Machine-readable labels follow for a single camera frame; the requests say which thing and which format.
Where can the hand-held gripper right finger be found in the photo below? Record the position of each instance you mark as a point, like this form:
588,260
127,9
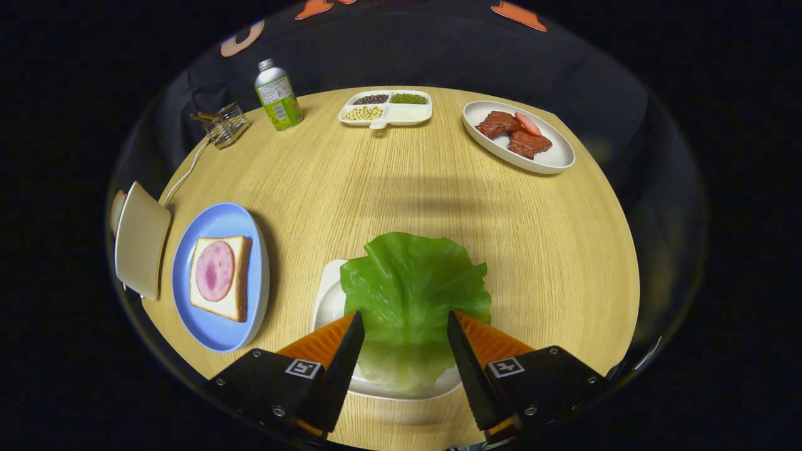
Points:
467,369

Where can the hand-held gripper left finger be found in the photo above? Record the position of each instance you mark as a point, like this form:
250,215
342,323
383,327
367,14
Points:
341,369

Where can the green lettuce leaf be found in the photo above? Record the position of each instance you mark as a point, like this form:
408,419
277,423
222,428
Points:
407,282

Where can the white square plate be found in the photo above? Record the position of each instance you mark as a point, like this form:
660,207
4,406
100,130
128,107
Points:
329,300

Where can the white bread slice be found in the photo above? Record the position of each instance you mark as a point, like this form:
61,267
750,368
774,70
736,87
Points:
241,275

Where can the pink ham slice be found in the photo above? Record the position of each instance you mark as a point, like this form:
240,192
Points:
215,270

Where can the blue round plate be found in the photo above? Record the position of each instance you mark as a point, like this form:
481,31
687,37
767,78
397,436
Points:
216,219

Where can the white oval plate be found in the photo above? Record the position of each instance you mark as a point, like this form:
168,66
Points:
554,156

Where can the brown meat slice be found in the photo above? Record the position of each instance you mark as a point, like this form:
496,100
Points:
529,145
495,123

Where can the white toaster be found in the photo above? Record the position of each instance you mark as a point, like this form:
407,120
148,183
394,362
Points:
141,241

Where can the red sausage slice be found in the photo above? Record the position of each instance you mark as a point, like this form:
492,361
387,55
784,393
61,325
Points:
527,123

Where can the pile of yellow beans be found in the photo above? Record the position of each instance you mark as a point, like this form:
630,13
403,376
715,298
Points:
363,113

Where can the white divided dish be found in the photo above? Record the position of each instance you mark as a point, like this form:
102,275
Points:
410,114

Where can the pile of dark beans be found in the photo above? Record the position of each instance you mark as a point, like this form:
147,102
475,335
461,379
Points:
371,99

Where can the green label metal bottle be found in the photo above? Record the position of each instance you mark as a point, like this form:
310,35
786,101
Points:
279,100

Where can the pile of green beans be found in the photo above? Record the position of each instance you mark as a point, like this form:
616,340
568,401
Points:
409,98

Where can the black backdrop cloth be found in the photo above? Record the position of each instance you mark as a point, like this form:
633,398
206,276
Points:
438,50

